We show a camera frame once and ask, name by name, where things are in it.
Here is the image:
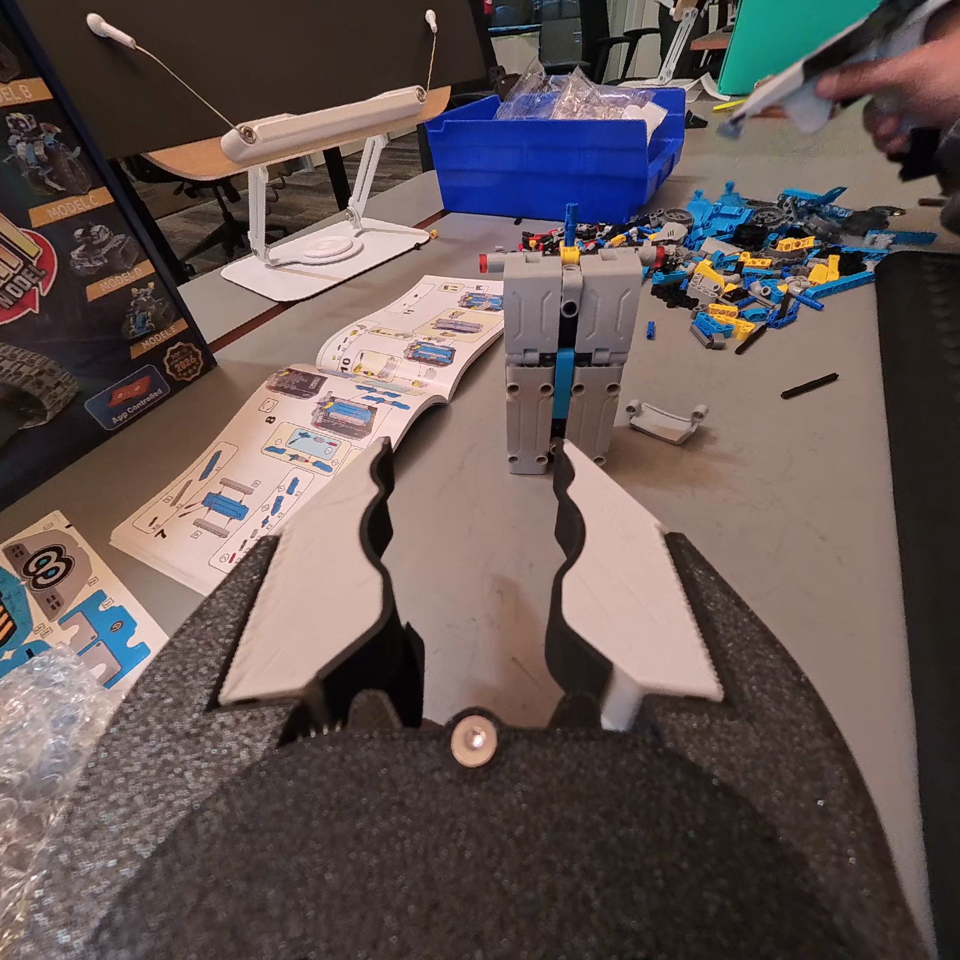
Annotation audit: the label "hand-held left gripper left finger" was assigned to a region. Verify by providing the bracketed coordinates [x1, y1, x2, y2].
[218, 438, 429, 733]

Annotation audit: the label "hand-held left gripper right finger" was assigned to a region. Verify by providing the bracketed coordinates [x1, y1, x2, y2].
[543, 440, 726, 733]

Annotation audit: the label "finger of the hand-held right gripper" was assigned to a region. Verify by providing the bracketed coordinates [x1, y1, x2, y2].
[735, 0, 909, 114]
[717, 68, 844, 141]

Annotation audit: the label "grey blue toy brick assembly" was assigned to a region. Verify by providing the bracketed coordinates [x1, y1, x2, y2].
[480, 203, 666, 477]

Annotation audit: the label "grey desk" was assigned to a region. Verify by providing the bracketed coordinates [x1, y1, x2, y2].
[105, 90, 960, 960]

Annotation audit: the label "white desk stand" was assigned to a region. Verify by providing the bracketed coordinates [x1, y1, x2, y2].
[86, 8, 448, 304]

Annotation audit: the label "person's right hand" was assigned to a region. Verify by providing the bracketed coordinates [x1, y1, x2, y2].
[818, 33, 960, 159]

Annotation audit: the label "teal board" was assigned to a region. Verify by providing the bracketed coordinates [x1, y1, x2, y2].
[717, 0, 886, 99]

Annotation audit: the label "pile of small toy bricks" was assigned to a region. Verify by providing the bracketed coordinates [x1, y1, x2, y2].
[518, 180, 939, 354]

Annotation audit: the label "brick instruction booklet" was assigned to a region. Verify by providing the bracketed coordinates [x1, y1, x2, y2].
[110, 273, 507, 597]

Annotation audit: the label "clear plastic bags of bricks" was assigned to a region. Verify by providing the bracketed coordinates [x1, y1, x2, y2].
[492, 63, 661, 124]

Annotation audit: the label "blue plastic bin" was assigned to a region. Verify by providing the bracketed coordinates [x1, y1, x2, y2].
[425, 86, 688, 226]

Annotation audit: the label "blue sticker sheet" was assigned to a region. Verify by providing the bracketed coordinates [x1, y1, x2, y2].
[0, 510, 169, 694]

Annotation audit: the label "crumpled clear plastic bag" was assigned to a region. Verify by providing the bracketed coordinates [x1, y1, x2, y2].
[0, 645, 151, 960]

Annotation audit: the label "toy robot kit box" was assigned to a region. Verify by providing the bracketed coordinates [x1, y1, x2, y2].
[0, 30, 216, 511]

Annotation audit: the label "tan board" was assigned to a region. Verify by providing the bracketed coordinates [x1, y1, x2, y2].
[146, 138, 264, 184]

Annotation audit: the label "black partition board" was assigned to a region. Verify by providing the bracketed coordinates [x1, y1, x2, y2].
[0, 0, 496, 166]

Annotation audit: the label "grey toy brick bracket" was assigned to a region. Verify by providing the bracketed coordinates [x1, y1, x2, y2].
[626, 398, 709, 447]

